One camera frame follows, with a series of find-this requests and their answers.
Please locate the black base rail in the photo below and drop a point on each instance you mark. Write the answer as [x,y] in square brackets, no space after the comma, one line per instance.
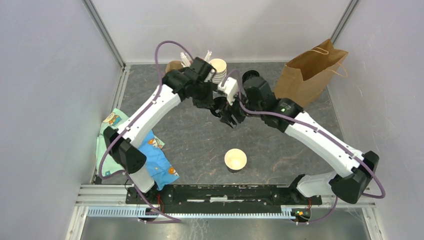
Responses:
[228,199]

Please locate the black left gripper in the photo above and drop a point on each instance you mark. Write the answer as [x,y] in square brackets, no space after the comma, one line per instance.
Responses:
[207,103]

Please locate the brown cardboard cup carriers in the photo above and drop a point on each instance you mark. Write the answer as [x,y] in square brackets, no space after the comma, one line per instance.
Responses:
[173,65]

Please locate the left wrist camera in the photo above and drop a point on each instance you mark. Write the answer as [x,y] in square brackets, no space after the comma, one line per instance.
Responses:
[202,66]

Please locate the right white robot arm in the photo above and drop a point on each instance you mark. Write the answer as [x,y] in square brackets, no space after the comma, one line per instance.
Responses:
[352,171]

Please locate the blue patterned cloth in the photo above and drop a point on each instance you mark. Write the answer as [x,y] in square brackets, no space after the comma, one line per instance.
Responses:
[158,166]

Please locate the stack of black lids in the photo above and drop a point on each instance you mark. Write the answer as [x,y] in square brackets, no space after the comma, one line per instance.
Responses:
[250,74]

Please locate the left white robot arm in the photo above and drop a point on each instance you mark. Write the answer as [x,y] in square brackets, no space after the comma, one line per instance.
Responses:
[122,143]

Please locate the black paper coffee cup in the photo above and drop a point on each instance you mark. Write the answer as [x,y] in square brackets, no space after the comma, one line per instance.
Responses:
[235,160]

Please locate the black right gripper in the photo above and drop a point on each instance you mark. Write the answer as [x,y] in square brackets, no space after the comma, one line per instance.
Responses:
[226,117]

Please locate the brown paper takeout bag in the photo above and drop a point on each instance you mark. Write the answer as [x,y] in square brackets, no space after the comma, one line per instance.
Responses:
[306,76]

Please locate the green patterned cloth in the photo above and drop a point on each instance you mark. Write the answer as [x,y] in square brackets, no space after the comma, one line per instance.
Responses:
[108,131]

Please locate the stack of paper cups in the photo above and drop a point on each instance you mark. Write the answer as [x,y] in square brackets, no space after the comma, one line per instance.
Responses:
[220,72]

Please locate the wooden stirrers in wrappers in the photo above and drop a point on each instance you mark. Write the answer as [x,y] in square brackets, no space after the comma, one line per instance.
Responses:
[186,60]

